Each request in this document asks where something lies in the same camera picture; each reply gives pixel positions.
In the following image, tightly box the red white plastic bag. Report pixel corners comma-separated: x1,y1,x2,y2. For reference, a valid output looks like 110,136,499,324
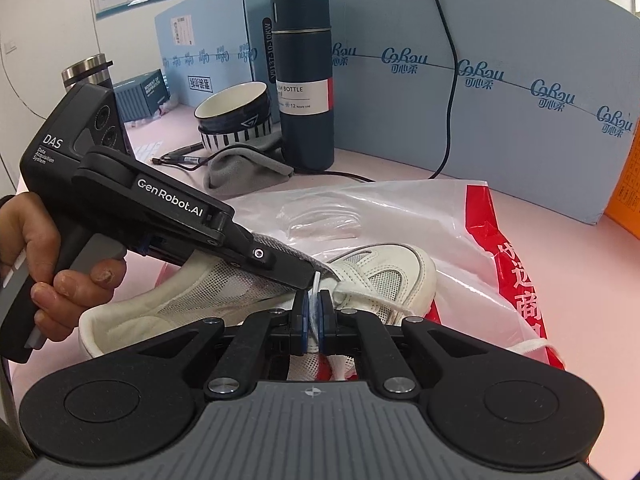
159,179,566,380

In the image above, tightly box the black power cable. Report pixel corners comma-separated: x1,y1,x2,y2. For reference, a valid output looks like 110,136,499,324
319,0,461,183

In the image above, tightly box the person left forearm sleeve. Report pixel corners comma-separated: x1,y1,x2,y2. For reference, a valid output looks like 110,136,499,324
0,194,36,480

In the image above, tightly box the white sneaker with stripes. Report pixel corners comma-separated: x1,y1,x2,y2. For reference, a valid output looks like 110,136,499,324
79,244,437,358

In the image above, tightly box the orange cardboard box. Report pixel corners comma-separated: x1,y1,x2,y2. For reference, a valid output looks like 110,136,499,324
604,126,640,238

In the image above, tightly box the black white ceramic mug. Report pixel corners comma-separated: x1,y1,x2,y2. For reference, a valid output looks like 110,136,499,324
194,81,272,153

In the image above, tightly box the small dark blue box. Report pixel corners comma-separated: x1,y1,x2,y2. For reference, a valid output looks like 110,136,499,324
113,70,170,122

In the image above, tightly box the black steel tumbler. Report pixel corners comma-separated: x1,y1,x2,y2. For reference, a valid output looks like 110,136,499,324
61,53,113,92

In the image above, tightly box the dark blue thermos bottle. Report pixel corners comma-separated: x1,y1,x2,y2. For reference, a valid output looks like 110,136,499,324
270,0,334,172

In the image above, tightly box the light blue cardboard box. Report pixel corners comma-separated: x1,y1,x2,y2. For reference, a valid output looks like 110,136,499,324
330,0,639,224

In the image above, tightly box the white shoelace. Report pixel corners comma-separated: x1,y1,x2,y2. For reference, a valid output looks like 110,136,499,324
330,281,555,356

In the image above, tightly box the person left hand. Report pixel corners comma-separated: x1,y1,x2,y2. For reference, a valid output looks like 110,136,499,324
1,192,127,341

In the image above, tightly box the black pen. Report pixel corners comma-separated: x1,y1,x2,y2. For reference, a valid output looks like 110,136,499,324
151,142,204,166

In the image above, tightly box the grey cloth pouch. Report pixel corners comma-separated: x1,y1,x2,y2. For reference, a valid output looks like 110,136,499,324
203,132,294,200

